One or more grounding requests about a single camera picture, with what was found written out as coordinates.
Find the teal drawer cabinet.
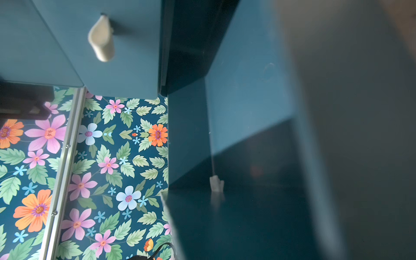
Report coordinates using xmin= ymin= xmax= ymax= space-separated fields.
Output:
xmin=1 ymin=1 xmax=416 ymax=260

